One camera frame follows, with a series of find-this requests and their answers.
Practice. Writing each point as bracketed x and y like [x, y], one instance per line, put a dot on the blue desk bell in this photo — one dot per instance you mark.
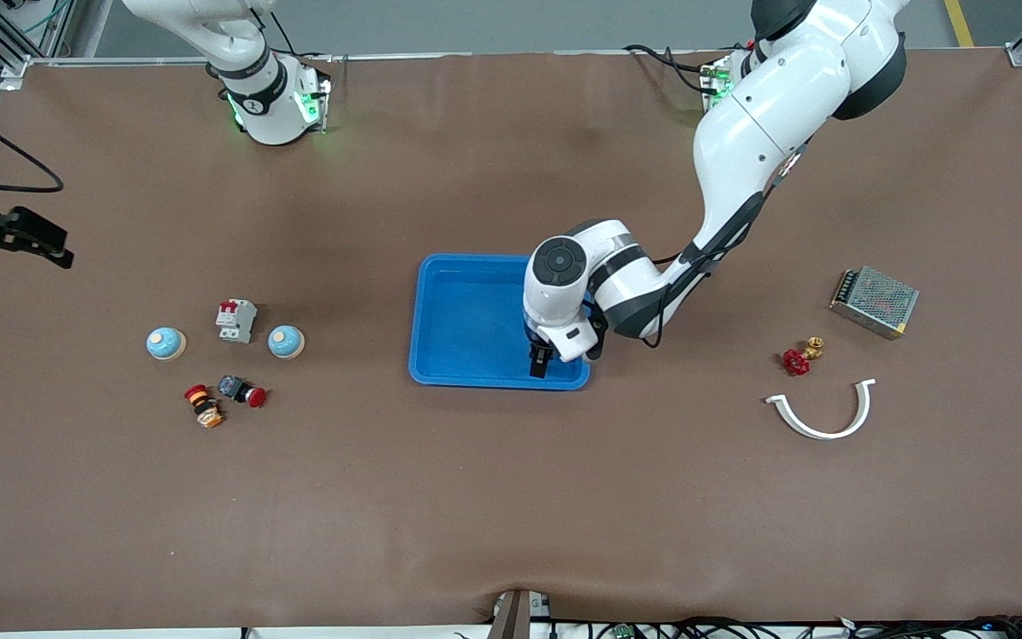
[165, 343]
[286, 342]

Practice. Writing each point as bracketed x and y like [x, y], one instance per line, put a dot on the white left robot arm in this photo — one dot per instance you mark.
[742, 133]

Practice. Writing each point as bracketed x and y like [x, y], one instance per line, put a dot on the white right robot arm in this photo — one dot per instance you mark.
[263, 98]

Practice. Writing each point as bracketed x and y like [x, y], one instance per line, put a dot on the blue plastic tray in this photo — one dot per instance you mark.
[467, 319]

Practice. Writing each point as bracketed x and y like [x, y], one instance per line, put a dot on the white red circuit breaker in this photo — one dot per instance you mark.
[236, 321]

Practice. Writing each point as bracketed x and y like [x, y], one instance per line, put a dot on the red orange emergency stop button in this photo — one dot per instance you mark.
[205, 410]

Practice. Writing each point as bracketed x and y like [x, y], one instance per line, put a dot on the red black emergency stop button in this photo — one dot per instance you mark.
[231, 387]

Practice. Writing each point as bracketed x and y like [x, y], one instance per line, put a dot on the white half-round pipe clamp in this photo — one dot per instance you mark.
[826, 435]

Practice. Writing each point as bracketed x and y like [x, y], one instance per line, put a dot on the metal mesh power supply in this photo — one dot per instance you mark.
[875, 302]

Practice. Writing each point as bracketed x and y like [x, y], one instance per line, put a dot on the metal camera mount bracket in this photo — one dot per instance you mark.
[515, 617]

